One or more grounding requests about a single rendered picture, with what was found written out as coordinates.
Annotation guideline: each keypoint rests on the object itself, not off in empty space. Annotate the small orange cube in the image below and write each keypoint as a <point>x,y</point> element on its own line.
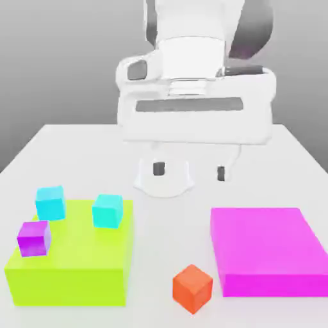
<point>192,289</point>

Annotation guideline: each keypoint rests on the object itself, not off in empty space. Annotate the large lime green box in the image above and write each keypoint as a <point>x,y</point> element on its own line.
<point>74,258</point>

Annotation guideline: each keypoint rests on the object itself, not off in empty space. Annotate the small cyan cube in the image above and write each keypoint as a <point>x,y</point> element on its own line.
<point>50,203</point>
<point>107,211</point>

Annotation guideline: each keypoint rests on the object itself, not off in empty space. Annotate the large magenta box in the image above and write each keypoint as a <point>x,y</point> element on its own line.
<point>264,246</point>

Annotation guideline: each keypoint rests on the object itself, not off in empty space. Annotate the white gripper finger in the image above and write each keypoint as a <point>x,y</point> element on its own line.
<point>221,174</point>
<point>159,169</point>

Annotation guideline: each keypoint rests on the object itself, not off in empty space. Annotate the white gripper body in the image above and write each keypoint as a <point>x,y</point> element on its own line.
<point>194,125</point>

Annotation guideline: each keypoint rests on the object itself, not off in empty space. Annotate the small purple cube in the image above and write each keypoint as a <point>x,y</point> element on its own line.
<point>33,239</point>

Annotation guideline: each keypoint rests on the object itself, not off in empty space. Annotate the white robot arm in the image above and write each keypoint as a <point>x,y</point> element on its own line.
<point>192,30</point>

